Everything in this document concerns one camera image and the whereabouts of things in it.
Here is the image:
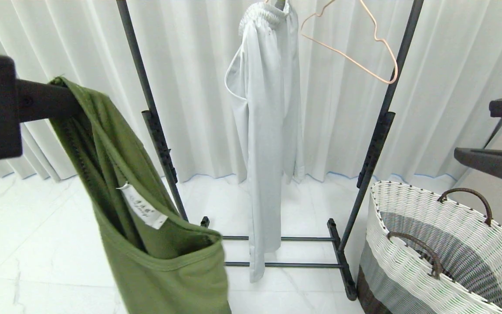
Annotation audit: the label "green garment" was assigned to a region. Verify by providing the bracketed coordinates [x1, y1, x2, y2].
[48, 76, 233, 314]

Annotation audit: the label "pale grey shorts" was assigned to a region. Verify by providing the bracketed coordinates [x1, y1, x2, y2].
[225, 1, 305, 283]

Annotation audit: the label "black clothes rack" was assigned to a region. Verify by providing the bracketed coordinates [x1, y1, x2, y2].
[116, 0, 424, 301]

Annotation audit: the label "white laundry basket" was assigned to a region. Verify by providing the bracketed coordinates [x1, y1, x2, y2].
[356, 181, 502, 314]

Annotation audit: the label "pink clothes hanger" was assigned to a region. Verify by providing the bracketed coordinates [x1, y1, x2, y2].
[300, 0, 398, 85]

